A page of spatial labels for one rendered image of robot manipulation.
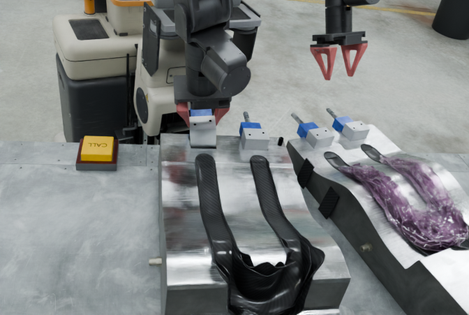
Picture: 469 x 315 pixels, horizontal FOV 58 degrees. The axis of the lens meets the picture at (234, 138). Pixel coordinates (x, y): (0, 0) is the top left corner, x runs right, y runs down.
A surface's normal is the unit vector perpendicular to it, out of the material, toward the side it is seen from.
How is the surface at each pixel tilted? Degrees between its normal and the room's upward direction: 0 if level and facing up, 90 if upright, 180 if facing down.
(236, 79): 94
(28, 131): 0
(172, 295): 83
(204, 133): 100
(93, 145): 0
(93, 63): 90
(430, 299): 90
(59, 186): 0
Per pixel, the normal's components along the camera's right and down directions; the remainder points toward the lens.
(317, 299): 0.17, 0.55
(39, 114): 0.16, -0.78
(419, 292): -0.89, 0.15
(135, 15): 0.46, 0.63
